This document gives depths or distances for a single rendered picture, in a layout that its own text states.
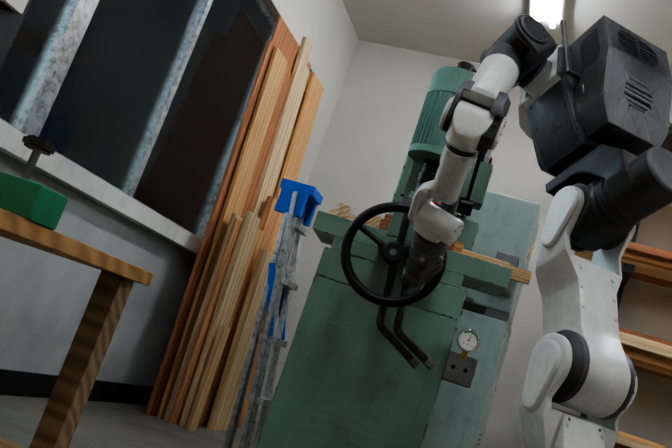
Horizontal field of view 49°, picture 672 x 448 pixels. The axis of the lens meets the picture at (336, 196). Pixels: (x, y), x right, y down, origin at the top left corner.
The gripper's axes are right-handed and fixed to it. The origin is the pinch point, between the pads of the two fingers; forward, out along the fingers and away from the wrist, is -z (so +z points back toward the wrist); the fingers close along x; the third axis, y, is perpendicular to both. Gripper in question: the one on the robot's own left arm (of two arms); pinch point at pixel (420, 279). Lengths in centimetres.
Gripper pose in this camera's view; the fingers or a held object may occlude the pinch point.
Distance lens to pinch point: 191.6
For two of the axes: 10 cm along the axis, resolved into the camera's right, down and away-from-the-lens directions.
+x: 7.6, -4.4, 4.8
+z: 0.6, -6.9, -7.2
